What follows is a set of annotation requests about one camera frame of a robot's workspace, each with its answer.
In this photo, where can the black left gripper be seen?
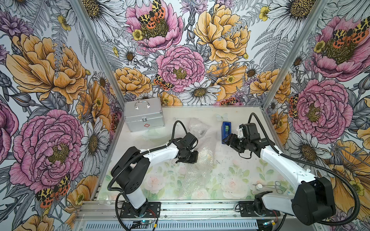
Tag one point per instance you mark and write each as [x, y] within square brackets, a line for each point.
[192, 160]

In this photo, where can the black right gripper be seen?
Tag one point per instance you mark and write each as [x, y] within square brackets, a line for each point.
[231, 139]

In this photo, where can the blue tape dispenser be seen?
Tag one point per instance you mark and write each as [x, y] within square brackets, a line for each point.
[225, 131]

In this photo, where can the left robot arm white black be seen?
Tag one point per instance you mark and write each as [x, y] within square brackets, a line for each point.
[129, 172]

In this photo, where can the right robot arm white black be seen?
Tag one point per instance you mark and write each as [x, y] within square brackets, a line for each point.
[313, 201]

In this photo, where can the silver metal first aid case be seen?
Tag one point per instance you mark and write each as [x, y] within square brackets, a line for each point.
[143, 115]

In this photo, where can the metal surgical scissors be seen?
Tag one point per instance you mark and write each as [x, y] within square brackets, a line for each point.
[276, 186]

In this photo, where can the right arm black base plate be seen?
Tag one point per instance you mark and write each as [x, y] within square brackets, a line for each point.
[247, 209]

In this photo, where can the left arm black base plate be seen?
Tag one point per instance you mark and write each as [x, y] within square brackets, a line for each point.
[147, 210]

